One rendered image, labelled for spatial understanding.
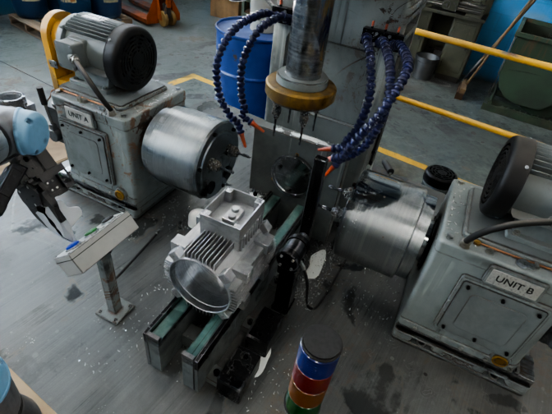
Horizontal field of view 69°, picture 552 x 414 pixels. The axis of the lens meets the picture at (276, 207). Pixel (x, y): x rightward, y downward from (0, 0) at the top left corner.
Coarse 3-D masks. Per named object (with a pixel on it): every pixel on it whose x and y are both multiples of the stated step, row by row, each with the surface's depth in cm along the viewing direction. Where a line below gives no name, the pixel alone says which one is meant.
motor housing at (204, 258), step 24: (192, 240) 91; (216, 240) 86; (168, 264) 88; (192, 264) 96; (216, 264) 81; (264, 264) 95; (192, 288) 94; (216, 288) 96; (240, 288) 84; (216, 312) 89
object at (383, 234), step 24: (360, 192) 98; (384, 192) 97; (408, 192) 98; (336, 216) 104; (360, 216) 96; (384, 216) 95; (408, 216) 94; (432, 216) 95; (336, 240) 101; (360, 240) 98; (384, 240) 95; (408, 240) 93; (360, 264) 106; (384, 264) 98; (408, 264) 96
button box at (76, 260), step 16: (112, 224) 89; (128, 224) 92; (80, 240) 88; (96, 240) 86; (112, 240) 88; (64, 256) 82; (80, 256) 82; (96, 256) 85; (64, 272) 86; (80, 272) 82
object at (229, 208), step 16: (224, 192) 93; (240, 192) 94; (208, 208) 88; (224, 208) 93; (240, 208) 94; (256, 208) 89; (208, 224) 87; (224, 224) 84; (240, 224) 85; (256, 224) 92; (240, 240) 86
